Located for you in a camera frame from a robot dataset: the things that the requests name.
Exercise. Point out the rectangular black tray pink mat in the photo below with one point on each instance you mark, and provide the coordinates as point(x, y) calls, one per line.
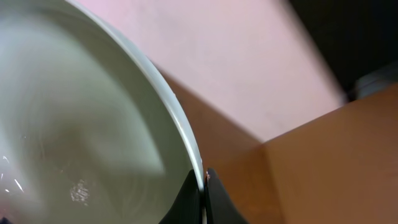
point(250, 59)

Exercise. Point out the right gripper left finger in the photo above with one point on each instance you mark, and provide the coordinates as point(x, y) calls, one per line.
point(186, 208)

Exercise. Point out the mint green plate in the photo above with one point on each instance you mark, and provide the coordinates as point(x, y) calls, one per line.
point(90, 130)

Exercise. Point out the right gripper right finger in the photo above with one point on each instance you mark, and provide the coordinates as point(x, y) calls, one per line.
point(219, 207)

